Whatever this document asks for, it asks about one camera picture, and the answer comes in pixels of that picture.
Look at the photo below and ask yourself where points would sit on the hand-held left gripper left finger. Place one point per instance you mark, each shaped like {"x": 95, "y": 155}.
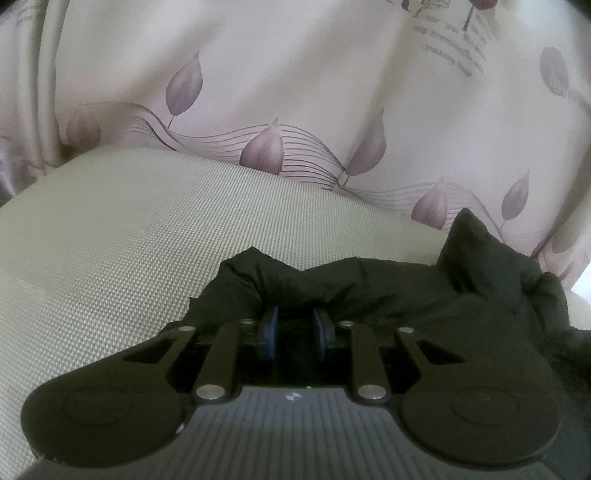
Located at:
{"x": 271, "y": 333}

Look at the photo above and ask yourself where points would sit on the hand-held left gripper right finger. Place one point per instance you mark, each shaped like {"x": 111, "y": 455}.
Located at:
{"x": 319, "y": 333}

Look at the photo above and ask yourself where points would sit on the black jacket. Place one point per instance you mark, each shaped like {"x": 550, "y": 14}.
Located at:
{"x": 461, "y": 300}

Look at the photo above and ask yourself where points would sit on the beige woven mattress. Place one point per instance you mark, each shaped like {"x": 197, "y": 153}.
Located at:
{"x": 115, "y": 240}

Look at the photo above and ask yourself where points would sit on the leaf print curtain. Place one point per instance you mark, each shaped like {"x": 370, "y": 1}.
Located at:
{"x": 300, "y": 69}

